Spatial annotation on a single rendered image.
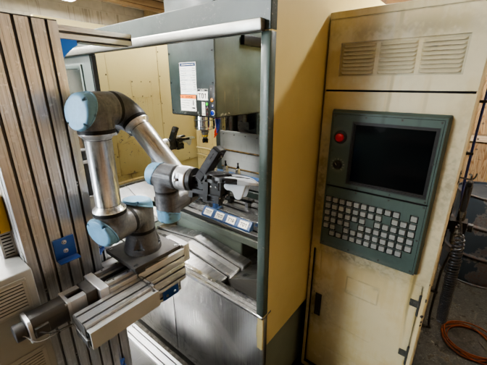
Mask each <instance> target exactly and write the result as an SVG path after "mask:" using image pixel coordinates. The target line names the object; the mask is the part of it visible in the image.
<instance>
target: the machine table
mask: <svg viewBox="0 0 487 365"><path fill-rule="evenodd" d="M225 199H226V201H224V204H223V205H221V206H222V208H220V209H218V210H220V211H223V212H226V213H228V212H229V214H232V215H234V216H237V217H240V218H242V219H246V220H249V221H251V222H253V223H254V225H255V223H256V224H257V223H258V203H259V201H258V200H255V199H254V203H252V205H251V206H250V207H249V208H247V207H245V203H243V202H242V201H238V200H235V199H234V202H235V203H234V202H232V203H228V199H227V198H225ZM152 203H153V206H155V207H156V201H155V197H154V200H153V201H152ZM197 204H198V203H197V201H196V204H190V205H188V206H189V207H185V208H184V209H182V210H180V212H181V214H180V217H181V218H184V219H186V220H188V221H190V222H193V223H195V224H198V225H200V226H202V227H205V228H207V229H209V230H212V231H215V232H217V233H220V234H221V235H224V236H226V237H229V238H232V239H234V240H237V241H238V242H240V243H243V244H246V245H248V246H251V247H252V248H255V249H257V244H258V227H255V226H254V230H253V231H251V232H250V233H248V232H245V231H243V230H240V229H237V228H235V227H232V226H230V225H227V224H224V223H222V222H218V221H217V220H214V219H211V218H209V217H206V216H204V215H201V212H200V211H197V210H195V208H197V209H202V210H201V211H203V209H204V206H200V205H197ZM194 210H195V211H194ZM226 210H227V211H226Z"/></svg>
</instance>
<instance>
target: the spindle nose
mask: <svg viewBox="0 0 487 365"><path fill-rule="evenodd" d="M193 119H194V129H195V130H213V129H215V119H214V118H210V117H197V116H193Z"/></svg>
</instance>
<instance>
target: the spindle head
mask: <svg viewBox="0 0 487 365"><path fill-rule="evenodd" d="M211 1H216V0H164V8H165V12H169V11H173V10H176V9H182V8H186V7H191V6H195V5H198V4H203V3H207V2H211ZM261 43H262V33H253V34H247V35H236V36H230V37H224V38H213V39H207V40H201V41H190V42H185V43H174V44H168V45H167V53H168V63H169V73H170V90H171V100H172V113H173V114H182V115H189V116H197V117H210V100H209V86H210V85H214V86H215V118H221V117H232V116H238V115H244V114H254V113H260V83H261ZM181 62H196V88H197V89H208V101H202V100H197V95H196V94H181V90H180V69H179V63H181ZM180 95H196V112H192V111H183V110H181V101H180ZM202 102H205V112H206V113H207V111H206V107H208V108H209V111H208V112H209V116H207V115H206V116H203V115H202V105H201V103H202ZM206 102H208V103H209V106H206Z"/></svg>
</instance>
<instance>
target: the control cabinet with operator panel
mask: <svg viewBox="0 0 487 365"><path fill-rule="evenodd" d="M330 20H331V21H330V35H329V44H328V60H327V69H326V77H325V93H324V102H323V111H322V127H321V136H320V152H319V161H318V169H317V185H316V194H315V210H314V219H313V228H312V244H311V252H310V261H309V277H308V286H307V302H306V311H305V320H304V336H303V344H302V353H301V362H302V363H303V364H304V365H412V362H413V359H414V356H415V351H416V348H417V343H418V340H419V337H420V332H421V326H422V323H423V319H424V318H425V313H426V310H427V307H428V302H429V300H430V294H431V291H430V290H431V287H432V286H433V283H434V279H435V277H436V272H437V268H438V263H439V260H440V257H441V252H442V248H443V246H444V245H443V246H442V244H443V241H444V236H445V233H446V228H447V225H448V221H449V216H450V213H451V208H452V205H453V203H454V200H455V198H456V194H457V189H458V187H459V183H458V179H459V174H460V172H461V170H463V166H464V163H465V159H466V155H465V154H466V152H467V150H468V147H469V144H470V139H471V135H472V132H473V128H474V124H475V119H476V116H477V113H478V107H479V104H480V103H479V101H480V100H481V96H482V93H483V88H484V85H485V81H486V76H487V0H413V1H404V2H399V3H394V4H384V5H380V6H374V7H365V8H360V9H351V10H346V11H341V12H332V13H331V16H330ZM457 183H458V184H457Z"/></svg>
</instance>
